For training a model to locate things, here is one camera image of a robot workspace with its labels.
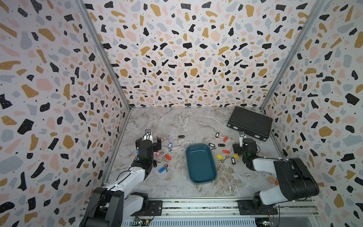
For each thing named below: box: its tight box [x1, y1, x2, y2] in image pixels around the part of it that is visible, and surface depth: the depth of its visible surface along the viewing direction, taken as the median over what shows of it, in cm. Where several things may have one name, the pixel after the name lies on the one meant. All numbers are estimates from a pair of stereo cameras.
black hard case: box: [226, 105, 273, 142], surface depth 109 cm
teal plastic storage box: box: [185, 143, 218, 185], surface depth 91 cm
